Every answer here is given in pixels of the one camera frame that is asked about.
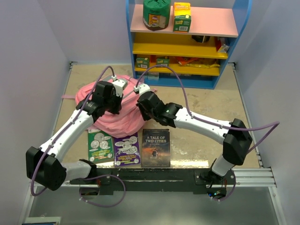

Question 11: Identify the pink student backpack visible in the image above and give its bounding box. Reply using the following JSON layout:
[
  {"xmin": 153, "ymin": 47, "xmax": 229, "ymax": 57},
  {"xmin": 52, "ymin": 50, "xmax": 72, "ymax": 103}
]
[{"xmin": 61, "ymin": 73, "xmax": 158, "ymax": 139}]

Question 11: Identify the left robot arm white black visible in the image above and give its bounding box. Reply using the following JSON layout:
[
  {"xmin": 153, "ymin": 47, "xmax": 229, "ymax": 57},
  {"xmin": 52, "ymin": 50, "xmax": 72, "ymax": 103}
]
[{"xmin": 26, "ymin": 79, "xmax": 127, "ymax": 191}]

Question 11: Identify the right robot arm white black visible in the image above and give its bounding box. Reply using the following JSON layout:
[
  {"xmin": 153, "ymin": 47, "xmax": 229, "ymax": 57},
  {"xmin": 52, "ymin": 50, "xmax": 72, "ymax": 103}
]
[{"xmin": 137, "ymin": 90, "xmax": 252, "ymax": 184}]

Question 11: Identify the teal tissue pack stack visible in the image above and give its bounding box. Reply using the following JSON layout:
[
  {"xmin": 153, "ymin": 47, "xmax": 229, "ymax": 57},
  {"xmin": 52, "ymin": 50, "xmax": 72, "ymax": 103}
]
[{"xmin": 147, "ymin": 72, "xmax": 159, "ymax": 81}]

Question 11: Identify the Tale of Two Cities book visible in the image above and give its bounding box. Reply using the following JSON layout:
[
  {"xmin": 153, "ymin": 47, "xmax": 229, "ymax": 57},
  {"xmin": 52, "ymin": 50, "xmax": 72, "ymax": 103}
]
[{"xmin": 141, "ymin": 129, "xmax": 171, "ymax": 168}]

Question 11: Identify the green box left lower shelf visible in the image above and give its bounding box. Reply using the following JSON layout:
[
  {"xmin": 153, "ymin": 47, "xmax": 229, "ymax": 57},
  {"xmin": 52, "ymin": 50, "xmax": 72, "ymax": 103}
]
[{"xmin": 135, "ymin": 55, "xmax": 150, "ymax": 69}]

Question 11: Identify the green coin book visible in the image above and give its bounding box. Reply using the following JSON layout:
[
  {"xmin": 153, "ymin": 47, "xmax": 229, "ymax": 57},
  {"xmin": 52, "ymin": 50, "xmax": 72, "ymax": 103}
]
[{"xmin": 88, "ymin": 129, "xmax": 114, "ymax": 164}]

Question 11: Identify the green box right lower shelf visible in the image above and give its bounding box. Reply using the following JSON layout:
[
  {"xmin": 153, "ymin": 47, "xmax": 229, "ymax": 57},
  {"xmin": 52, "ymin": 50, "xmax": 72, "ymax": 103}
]
[{"xmin": 156, "ymin": 56, "xmax": 170, "ymax": 66}]

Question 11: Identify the purple coin book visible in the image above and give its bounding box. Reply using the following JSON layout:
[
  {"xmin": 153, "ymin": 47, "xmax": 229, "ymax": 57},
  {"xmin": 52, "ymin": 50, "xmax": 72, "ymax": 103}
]
[{"xmin": 113, "ymin": 133, "xmax": 141, "ymax": 167}]

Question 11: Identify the orange snack packet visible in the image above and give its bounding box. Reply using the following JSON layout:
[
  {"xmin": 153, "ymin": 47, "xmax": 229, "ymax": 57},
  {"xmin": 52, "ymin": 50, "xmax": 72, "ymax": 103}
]
[{"xmin": 175, "ymin": 56, "xmax": 198, "ymax": 66}]

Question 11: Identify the blue kids shelf unit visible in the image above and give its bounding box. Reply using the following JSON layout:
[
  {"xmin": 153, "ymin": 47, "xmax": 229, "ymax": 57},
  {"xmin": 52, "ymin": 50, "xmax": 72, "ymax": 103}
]
[{"xmin": 126, "ymin": 0, "xmax": 252, "ymax": 89}]

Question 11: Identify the yellow snack packet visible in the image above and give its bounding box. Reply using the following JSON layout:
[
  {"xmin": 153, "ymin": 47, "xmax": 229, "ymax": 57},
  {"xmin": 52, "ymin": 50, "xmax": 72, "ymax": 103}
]
[{"xmin": 185, "ymin": 61, "xmax": 220, "ymax": 68}]

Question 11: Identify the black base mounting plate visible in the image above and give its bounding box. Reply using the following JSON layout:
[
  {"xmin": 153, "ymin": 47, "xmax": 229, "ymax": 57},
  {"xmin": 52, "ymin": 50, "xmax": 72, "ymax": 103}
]
[{"xmin": 69, "ymin": 168, "xmax": 236, "ymax": 195}]

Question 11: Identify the black object middle shelf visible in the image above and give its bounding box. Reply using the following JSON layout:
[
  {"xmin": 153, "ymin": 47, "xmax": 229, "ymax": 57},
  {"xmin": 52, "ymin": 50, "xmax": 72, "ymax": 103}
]
[{"xmin": 191, "ymin": 35, "xmax": 210, "ymax": 44}]

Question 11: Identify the red white box on shelf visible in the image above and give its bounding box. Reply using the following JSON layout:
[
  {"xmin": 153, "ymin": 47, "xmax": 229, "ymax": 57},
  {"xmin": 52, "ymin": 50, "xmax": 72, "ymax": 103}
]
[{"xmin": 215, "ymin": 37, "xmax": 230, "ymax": 53}]

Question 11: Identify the green cylindrical package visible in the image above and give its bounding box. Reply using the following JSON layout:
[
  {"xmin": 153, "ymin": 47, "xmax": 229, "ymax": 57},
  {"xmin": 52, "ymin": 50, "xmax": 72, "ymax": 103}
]
[{"xmin": 142, "ymin": 0, "xmax": 171, "ymax": 31}]

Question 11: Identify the yellow green box top shelf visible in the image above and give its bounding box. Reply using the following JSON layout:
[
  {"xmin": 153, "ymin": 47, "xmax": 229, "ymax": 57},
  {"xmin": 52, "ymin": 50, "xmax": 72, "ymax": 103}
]
[{"xmin": 173, "ymin": 2, "xmax": 192, "ymax": 33}]

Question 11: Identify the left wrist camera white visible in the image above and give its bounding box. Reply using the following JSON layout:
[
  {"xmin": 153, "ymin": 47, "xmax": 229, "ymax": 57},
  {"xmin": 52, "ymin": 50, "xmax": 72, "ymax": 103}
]
[{"xmin": 112, "ymin": 75, "xmax": 128, "ymax": 98}]

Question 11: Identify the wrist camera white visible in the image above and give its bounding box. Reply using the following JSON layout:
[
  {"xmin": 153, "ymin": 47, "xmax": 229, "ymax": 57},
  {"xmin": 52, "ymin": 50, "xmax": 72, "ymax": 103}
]
[
  {"xmin": 134, "ymin": 83, "xmax": 151, "ymax": 96},
  {"xmin": 112, "ymin": 75, "xmax": 128, "ymax": 98}
]

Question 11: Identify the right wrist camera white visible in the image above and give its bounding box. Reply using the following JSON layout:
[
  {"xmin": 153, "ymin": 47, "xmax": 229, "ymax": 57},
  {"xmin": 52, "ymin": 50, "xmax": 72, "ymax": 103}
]
[{"xmin": 134, "ymin": 83, "xmax": 151, "ymax": 96}]

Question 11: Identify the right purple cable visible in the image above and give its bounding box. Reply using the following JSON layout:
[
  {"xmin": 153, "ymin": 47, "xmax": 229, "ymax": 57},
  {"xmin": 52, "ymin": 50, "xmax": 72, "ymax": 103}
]
[{"xmin": 135, "ymin": 65, "xmax": 280, "ymax": 155}]

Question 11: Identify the aluminium frame rail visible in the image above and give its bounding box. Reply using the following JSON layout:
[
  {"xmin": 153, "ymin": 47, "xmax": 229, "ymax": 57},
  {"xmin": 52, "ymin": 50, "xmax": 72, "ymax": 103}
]
[{"xmin": 27, "ymin": 165, "xmax": 275, "ymax": 191}]

